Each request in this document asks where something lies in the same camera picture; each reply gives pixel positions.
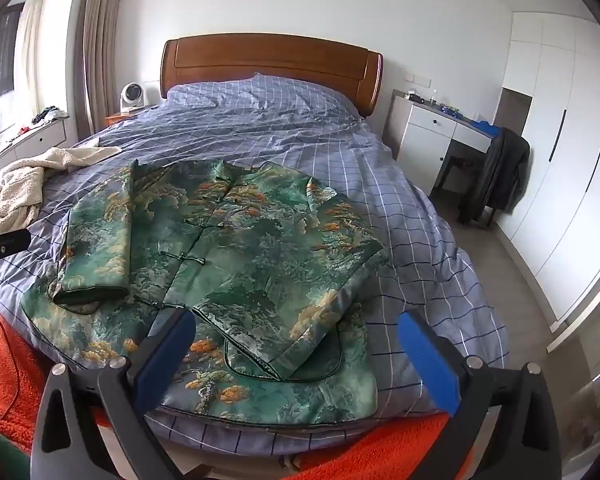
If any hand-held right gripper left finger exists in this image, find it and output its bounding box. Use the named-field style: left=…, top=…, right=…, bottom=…
left=30, top=308, right=198, bottom=480

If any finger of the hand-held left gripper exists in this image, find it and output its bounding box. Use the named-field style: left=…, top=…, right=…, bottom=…
left=0, top=229, right=33, bottom=260

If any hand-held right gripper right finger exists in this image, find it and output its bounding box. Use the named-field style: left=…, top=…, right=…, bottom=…
left=398, top=311, right=563, bottom=480

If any green landscape print jacket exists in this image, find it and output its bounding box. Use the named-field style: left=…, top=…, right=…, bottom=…
left=20, top=159, right=388, bottom=426

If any pile of small clothes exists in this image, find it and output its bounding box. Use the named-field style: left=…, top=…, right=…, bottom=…
left=31, top=106, right=71, bottom=126

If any cream fleece blanket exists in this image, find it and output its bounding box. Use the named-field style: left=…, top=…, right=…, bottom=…
left=0, top=146, right=123, bottom=236

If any white low drawer cabinet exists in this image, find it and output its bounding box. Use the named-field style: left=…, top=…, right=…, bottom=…
left=0, top=116, right=69, bottom=207

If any wooden nightstand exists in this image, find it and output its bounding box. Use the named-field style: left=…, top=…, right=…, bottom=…
left=105, top=109, right=148, bottom=130

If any window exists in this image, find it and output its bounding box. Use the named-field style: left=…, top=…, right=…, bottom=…
left=0, top=2, right=27, bottom=137

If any person's green garment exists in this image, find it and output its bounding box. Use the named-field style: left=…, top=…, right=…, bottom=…
left=0, top=424, right=32, bottom=480

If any wooden chair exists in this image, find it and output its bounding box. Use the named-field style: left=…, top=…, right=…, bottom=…
left=439, top=152, right=498, bottom=228

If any white sheer curtain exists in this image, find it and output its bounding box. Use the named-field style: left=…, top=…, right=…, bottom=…
left=12, top=0, right=47, bottom=98

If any brown curtain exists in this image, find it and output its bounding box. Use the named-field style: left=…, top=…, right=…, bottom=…
left=75, top=0, right=129, bottom=140

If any white desk with drawers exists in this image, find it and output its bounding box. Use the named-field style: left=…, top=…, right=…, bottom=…
left=387, top=89, right=504, bottom=197

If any white wardrobe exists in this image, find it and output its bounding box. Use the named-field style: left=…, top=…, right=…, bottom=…
left=495, top=10, right=600, bottom=327

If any blue checked pillow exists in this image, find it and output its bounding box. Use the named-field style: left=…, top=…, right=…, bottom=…
left=166, top=72, right=362, bottom=117

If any wooden headboard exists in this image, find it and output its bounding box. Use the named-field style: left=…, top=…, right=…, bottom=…
left=160, top=34, right=385, bottom=118

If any black cable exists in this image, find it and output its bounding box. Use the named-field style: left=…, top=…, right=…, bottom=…
left=0, top=299, right=25, bottom=423

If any white security camera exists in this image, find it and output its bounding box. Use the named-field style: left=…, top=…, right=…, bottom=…
left=119, top=81, right=147, bottom=113

